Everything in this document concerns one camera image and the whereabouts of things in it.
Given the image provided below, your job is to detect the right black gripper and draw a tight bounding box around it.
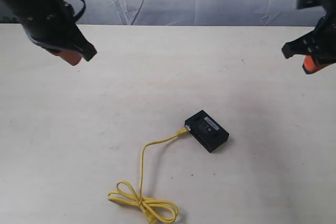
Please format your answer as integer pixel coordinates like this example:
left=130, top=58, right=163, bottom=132
left=281, top=15, right=335, bottom=74

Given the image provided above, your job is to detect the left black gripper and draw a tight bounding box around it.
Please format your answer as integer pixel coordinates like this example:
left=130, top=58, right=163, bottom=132
left=1, top=0, right=97, bottom=66

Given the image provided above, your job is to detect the small black box device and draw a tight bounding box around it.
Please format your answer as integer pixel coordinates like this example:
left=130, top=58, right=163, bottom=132
left=184, top=110, right=229, bottom=153

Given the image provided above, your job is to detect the yellow ethernet cable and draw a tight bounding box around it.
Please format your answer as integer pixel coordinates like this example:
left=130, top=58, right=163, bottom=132
left=107, top=126, right=190, bottom=222

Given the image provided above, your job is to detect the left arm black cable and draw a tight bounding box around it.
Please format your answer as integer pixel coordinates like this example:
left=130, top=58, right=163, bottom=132
left=64, top=0, right=87, bottom=23

